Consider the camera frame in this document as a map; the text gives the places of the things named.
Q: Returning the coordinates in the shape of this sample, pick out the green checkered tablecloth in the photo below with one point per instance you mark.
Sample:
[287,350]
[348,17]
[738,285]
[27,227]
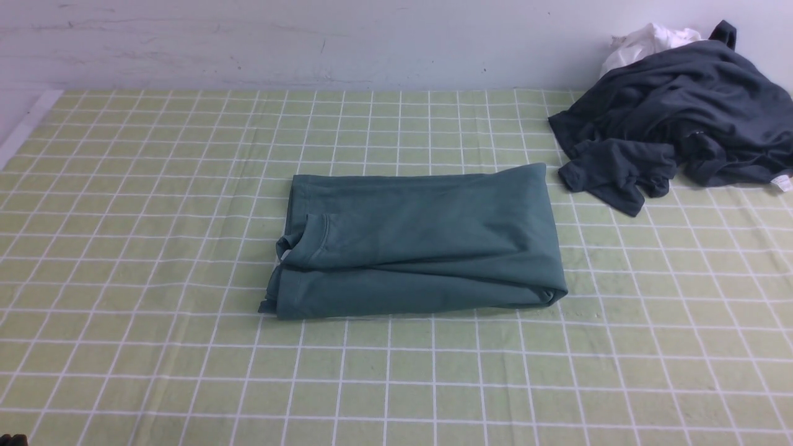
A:
[138,230]

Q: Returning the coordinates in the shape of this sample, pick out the green long-sleeved shirt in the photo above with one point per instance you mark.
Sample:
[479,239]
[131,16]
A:
[356,246]

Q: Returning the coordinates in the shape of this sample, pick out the dark grey crumpled garment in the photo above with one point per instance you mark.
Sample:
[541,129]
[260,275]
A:
[698,107]

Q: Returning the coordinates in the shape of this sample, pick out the white crumpled cloth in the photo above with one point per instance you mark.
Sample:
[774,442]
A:
[649,40]

